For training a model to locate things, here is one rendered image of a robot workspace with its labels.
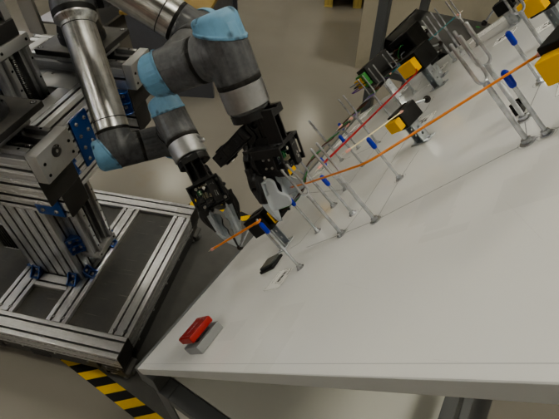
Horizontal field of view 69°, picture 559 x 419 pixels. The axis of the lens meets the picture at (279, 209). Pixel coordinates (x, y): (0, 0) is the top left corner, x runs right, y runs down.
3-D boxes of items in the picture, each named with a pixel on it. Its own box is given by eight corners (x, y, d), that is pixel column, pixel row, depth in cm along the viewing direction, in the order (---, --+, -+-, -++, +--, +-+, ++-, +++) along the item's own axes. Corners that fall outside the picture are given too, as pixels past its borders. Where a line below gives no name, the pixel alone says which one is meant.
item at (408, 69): (422, 66, 95) (414, 56, 94) (418, 71, 94) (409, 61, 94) (409, 75, 99) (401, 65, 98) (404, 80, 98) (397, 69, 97)
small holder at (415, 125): (453, 113, 73) (430, 81, 72) (425, 145, 71) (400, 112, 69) (435, 120, 78) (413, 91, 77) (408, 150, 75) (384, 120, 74)
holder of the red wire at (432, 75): (466, 60, 101) (440, 25, 99) (440, 89, 96) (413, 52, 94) (450, 70, 106) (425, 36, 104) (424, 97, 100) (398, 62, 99)
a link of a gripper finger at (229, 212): (234, 245, 84) (215, 206, 85) (238, 245, 90) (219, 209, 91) (248, 239, 84) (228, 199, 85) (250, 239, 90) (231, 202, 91)
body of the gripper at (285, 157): (289, 180, 67) (264, 112, 62) (248, 184, 72) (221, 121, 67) (307, 159, 73) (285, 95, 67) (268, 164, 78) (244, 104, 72)
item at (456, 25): (379, 56, 151) (383, 38, 146) (411, 24, 172) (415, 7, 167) (470, 79, 138) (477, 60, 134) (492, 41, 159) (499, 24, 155)
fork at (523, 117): (516, 125, 51) (450, 34, 48) (517, 119, 52) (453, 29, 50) (532, 118, 49) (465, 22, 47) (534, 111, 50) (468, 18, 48)
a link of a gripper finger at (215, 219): (221, 253, 84) (201, 213, 85) (225, 252, 90) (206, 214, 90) (234, 245, 84) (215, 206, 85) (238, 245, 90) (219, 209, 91)
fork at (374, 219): (377, 223, 58) (314, 146, 55) (368, 226, 59) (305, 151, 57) (383, 214, 59) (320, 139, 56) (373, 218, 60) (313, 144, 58)
